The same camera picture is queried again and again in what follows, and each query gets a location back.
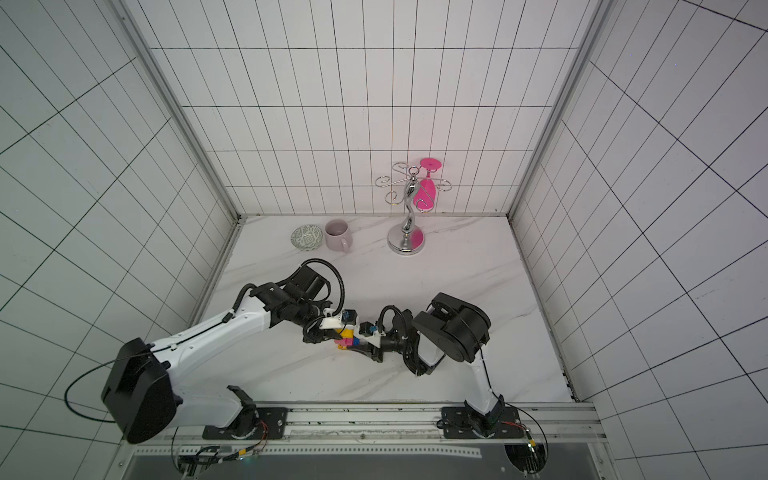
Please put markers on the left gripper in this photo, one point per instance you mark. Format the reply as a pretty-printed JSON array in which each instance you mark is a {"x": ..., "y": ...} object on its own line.
[{"x": 316, "y": 336}]

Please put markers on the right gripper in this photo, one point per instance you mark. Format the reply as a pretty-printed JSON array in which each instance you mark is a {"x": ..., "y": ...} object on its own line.
[{"x": 374, "y": 346}]

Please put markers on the yellow curved lego piece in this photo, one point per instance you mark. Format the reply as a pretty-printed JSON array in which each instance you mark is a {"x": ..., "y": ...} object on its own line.
[{"x": 346, "y": 332}]

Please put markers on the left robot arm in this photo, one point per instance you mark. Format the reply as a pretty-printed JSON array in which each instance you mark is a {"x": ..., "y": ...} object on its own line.
[{"x": 151, "y": 386}]

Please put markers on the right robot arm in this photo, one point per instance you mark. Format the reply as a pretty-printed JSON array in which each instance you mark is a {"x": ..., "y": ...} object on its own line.
[{"x": 454, "y": 329}]

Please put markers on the pale pink mug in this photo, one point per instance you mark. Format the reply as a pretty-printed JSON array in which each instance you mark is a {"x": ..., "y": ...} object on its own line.
[{"x": 338, "y": 236}]

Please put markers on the silver cup holder stand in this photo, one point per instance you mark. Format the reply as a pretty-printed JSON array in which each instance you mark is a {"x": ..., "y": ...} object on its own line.
[{"x": 407, "y": 238}]

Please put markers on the pink wine glass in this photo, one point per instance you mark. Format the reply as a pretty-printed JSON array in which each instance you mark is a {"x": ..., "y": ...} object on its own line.
[{"x": 424, "y": 199}]

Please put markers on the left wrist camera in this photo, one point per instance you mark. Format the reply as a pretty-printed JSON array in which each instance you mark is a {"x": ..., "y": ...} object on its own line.
[{"x": 343, "y": 320}]

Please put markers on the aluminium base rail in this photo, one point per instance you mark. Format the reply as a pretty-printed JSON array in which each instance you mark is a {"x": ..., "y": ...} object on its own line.
[{"x": 373, "y": 428}]

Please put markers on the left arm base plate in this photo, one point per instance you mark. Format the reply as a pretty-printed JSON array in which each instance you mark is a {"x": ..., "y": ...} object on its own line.
[{"x": 273, "y": 423}]

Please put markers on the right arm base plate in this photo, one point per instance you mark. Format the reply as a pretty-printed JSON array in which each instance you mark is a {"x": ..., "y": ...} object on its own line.
[{"x": 464, "y": 423}]

